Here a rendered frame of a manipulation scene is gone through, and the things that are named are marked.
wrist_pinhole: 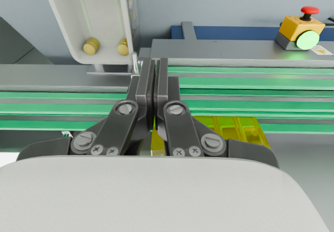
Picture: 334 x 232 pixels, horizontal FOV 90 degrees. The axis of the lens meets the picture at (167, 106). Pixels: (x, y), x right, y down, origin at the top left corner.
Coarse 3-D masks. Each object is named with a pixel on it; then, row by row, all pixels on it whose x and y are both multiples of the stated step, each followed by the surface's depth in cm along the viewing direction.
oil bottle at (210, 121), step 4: (196, 116) 46; (200, 116) 46; (204, 116) 46; (208, 116) 46; (212, 116) 46; (200, 120) 45; (204, 120) 45; (208, 120) 45; (212, 120) 45; (204, 124) 44; (208, 124) 44; (212, 124) 44; (216, 124) 44; (212, 128) 43; (216, 128) 43; (216, 132) 42
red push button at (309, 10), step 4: (304, 8) 42; (308, 8) 42; (312, 8) 41; (316, 8) 41; (304, 12) 42; (308, 12) 42; (312, 12) 41; (316, 12) 41; (304, 16) 44; (308, 16) 43
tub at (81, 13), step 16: (64, 0) 41; (80, 0) 43; (96, 0) 43; (112, 0) 43; (64, 16) 41; (80, 16) 46; (96, 16) 46; (112, 16) 46; (128, 16) 40; (64, 32) 42; (80, 32) 48; (96, 32) 49; (112, 32) 49; (128, 32) 42; (80, 48) 49; (112, 48) 52; (128, 48) 45; (112, 64) 49
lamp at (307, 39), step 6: (306, 30) 43; (312, 30) 42; (300, 36) 43; (306, 36) 42; (312, 36) 41; (318, 36) 41; (300, 42) 43; (306, 42) 42; (312, 42) 42; (306, 48) 43
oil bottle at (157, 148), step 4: (152, 132) 43; (156, 132) 42; (152, 136) 42; (156, 136) 41; (152, 140) 41; (156, 140) 40; (160, 140) 41; (152, 144) 40; (156, 144) 40; (160, 144) 40; (152, 148) 39; (156, 148) 39; (160, 148) 39; (164, 148) 39; (152, 152) 38; (156, 152) 38; (160, 152) 38; (164, 152) 38
